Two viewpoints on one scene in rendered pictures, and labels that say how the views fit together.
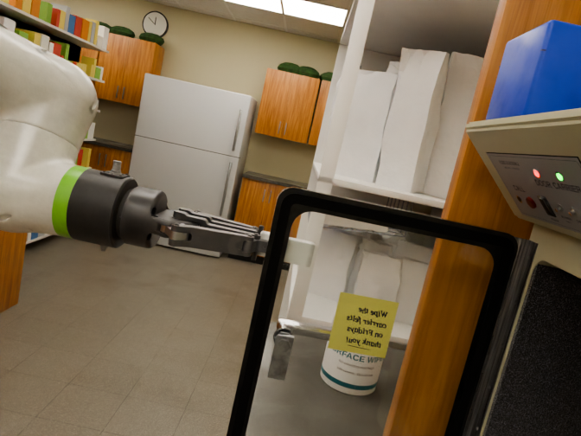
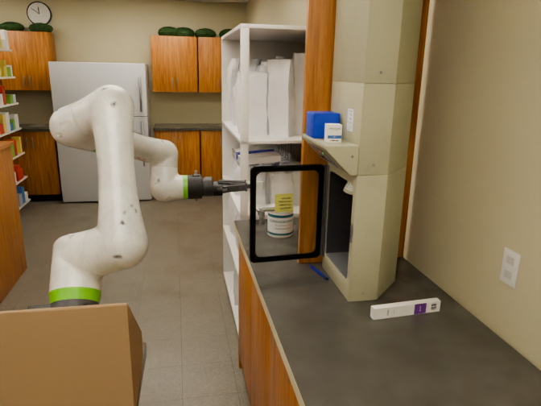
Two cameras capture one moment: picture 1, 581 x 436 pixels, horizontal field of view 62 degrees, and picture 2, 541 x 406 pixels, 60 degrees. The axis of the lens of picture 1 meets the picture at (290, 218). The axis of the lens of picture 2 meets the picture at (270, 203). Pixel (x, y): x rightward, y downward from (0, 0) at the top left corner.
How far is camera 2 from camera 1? 1.23 m
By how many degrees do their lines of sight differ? 13
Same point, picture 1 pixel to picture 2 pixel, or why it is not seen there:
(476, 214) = (311, 159)
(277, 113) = (167, 72)
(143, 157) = not seen: hidden behind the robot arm
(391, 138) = (271, 110)
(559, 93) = (320, 130)
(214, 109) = (117, 80)
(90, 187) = (192, 181)
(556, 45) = (316, 119)
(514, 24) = (309, 97)
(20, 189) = (172, 187)
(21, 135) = (166, 170)
